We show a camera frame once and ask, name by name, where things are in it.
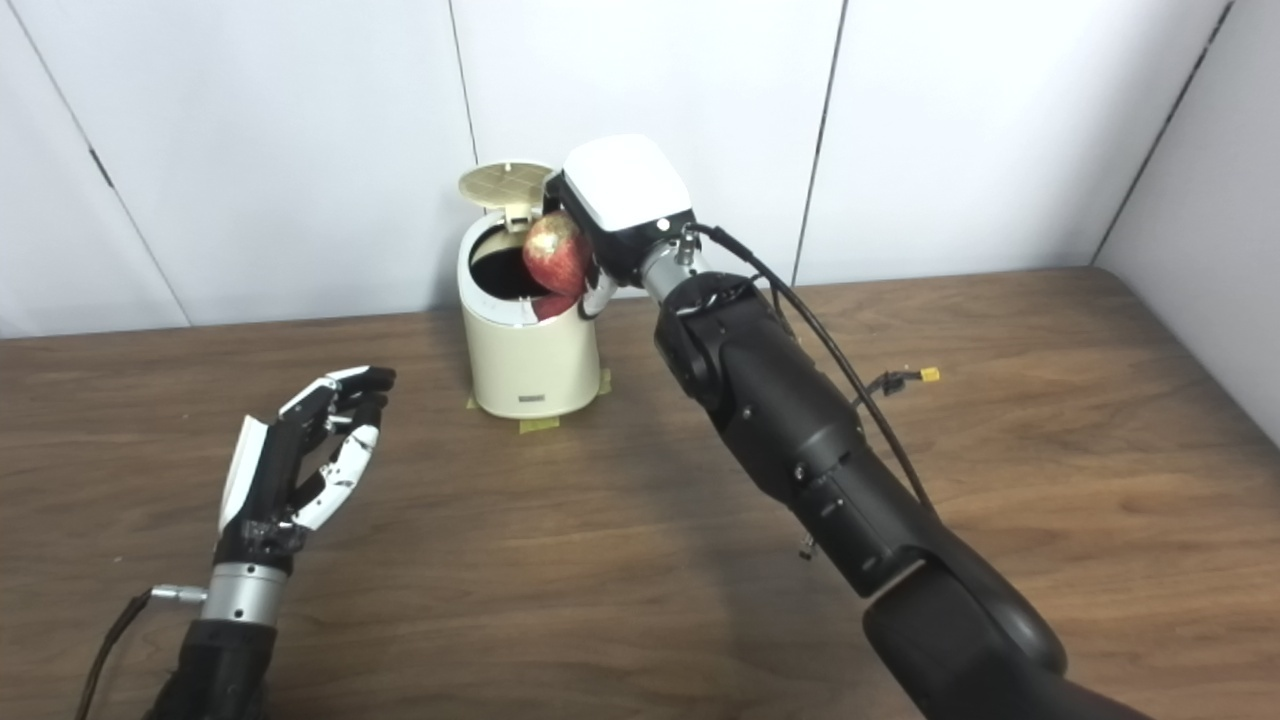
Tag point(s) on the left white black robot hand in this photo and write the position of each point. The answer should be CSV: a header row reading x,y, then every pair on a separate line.
x,y
265,480

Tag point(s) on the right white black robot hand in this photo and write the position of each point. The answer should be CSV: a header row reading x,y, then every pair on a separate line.
x,y
630,190

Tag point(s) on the red apple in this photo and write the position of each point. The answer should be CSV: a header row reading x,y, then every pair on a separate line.
x,y
555,255

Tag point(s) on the cream round bin lid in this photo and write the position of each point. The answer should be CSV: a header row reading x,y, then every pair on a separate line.
x,y
505,185

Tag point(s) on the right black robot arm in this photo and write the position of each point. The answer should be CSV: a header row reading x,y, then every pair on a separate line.
x,y
810,440

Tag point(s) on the cream-colored bin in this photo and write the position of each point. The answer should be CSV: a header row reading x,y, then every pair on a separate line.
x,y
530,360

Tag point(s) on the long yellow tape strip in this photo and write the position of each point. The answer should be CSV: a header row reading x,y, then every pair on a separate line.
x,y
539,424

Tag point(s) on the black wall panel hinge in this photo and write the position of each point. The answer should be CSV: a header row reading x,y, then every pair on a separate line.
x,y
100,168

